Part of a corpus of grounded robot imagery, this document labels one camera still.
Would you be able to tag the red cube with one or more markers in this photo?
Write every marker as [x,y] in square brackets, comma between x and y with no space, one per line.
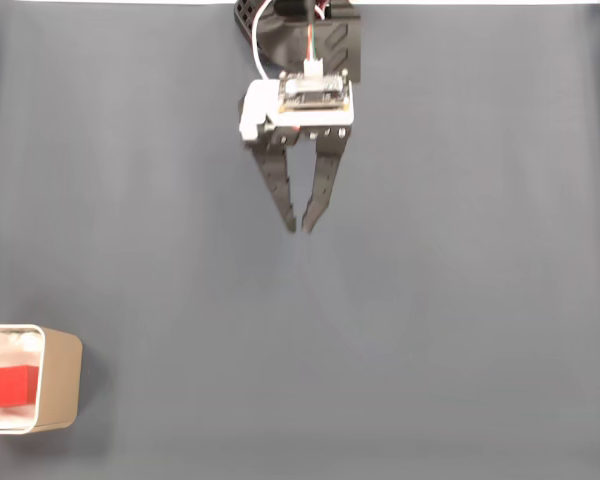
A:
[12,387]

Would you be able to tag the beige plastic box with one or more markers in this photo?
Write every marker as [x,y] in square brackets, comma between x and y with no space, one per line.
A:
[60,380]

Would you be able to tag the white padding paper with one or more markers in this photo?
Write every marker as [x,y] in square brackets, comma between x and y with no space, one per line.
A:
[10,345]

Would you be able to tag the camera board on white mount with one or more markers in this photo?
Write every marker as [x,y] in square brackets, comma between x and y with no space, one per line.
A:
[305,107]

